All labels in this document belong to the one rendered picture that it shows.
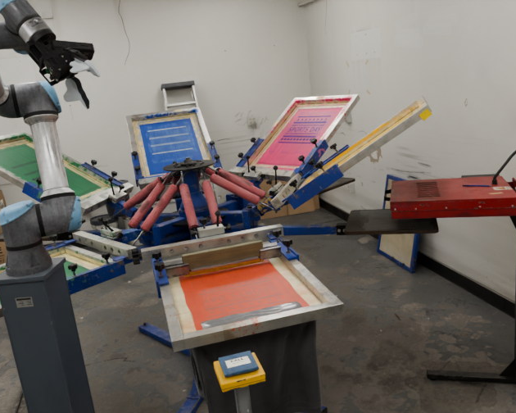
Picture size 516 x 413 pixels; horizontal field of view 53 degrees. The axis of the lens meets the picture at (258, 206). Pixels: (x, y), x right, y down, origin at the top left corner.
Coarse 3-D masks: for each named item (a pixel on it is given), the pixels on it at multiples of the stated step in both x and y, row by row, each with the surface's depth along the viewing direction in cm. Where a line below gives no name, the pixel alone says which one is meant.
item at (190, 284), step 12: (180, 276) 226; (192, 276) 225; (204, 276) 223; (216, 276) 222; (228, 276) 220; (192, 288) 212; (204, 288) 210; (192, 300) 201; (192, 312) 190; (204, 312) 189; (240, 312) 186
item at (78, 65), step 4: (76, 60) 135; (72, 64) 134; (76, 64) 134; (80, 64) 134; (84, 64) 134; (88, 64) 133; (92, 64) 134; (72, 68) 132; (76, 68) 133; (80, 68) 133; (84, 68) 133; (88, 68) 133; (92, 68) 133; (96, 68) 134; (72, 72) 131; (76, 72) 131; (92, 72) 134; (96, 72) 133
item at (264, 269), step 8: (256, 264) 231; (264, 264) 230; (232, 272) 224; (240, 272) 223; (248, 272) 222; (256, 272) 221; (264, 272) 221; (272, 272) 220; (232, 280) 216; (240, 280) 215; (272, 280) 211; (280, 280) 210; (280, 288) 202; (288, 288) 201; (288, 296) 195; (296, 296) 194; (280, 304) 189; (304, 304) 187
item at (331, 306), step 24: (288, 264) 221; (168, 288) 205; (312, 288) 195; (168, 312) 184; (288, 312) 174; (312, 312) 174; (336, 312) 176; (192, 336) 165; (216, 336) 167; (240, 336) 169
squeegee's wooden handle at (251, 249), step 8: (256, 240) 230; (216, 248) 225; (224, 248) 225; (232, 248) 225; (240, 248) 226; (248, 248) 227; (256, 248) 228; (184, 256) 221; (192, 256) 221; (200, 256) 222; (208, 256) 223; (216, 256) 224; (224, 256) 225; (232, 256) 226; (240, 256) 227; (248, 256) 228; (192, 264) 222; (200, 264) 223; (208, 264) 224
